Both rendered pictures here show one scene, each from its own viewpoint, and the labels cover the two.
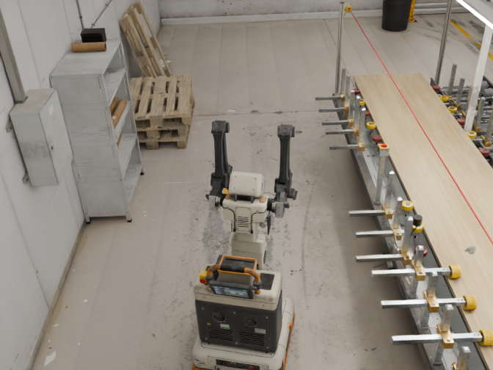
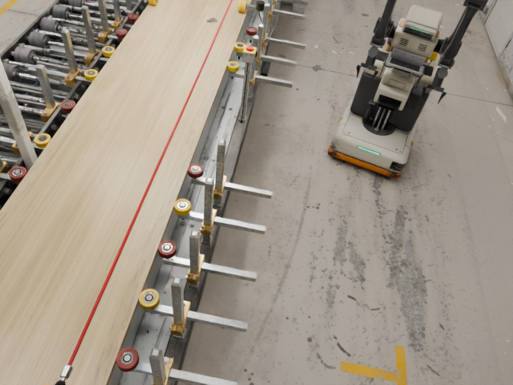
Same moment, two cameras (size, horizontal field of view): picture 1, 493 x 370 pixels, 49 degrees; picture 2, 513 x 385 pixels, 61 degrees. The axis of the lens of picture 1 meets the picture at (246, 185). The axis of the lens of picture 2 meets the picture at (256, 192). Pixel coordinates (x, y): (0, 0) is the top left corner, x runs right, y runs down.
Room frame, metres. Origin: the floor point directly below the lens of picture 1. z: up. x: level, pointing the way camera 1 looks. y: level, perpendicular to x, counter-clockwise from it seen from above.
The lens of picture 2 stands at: (5.67, -0.79, 2.57)
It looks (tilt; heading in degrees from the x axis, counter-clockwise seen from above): 49 degrees down; 181
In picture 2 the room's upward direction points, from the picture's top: 10 degrees clockwise
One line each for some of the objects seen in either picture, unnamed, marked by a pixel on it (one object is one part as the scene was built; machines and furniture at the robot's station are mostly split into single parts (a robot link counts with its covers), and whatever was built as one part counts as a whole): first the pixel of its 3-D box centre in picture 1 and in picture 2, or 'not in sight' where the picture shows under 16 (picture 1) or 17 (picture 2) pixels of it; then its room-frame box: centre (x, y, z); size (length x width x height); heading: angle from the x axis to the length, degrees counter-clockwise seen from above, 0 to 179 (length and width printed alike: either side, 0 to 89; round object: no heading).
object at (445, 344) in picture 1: (444, 335); not in sight; (1.89, -1.01, 0.95); 0.14 x 0.06 x 0.05; 179
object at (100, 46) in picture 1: (89, 47); not in sight; (4.81, 1.38, 1.59); 0.30 x 0.08 x 0.08; 89
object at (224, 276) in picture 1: (237, 271); not in sight; (2.54, 0.08, 0.87); 0.23 x 0.15 x 0.11; 76
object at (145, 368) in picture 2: (336, 98); (179, 376); (5.13, -0.97, 0.83); 0.43 x 0.03 x 0.04; 89
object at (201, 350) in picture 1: (246, 333); (374, 134); (2.65, 0.05, 0.16); 0.67 x 0.64 x 0.25; 166
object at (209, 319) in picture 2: (340, 109); (196, 317); (4.88, -0.97, 0.81); 0.43 x 0.03 x 0.04; 89
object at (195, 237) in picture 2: (351, 113); (194, 264); (4.67, -1.03, 0.87); 0.04 x 0.04 x 0.48; 89
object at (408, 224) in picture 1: (405, 247); (262, 34); (2.67, -1.01, 0.90); 0.04 x 0.04 x 0.48; 89
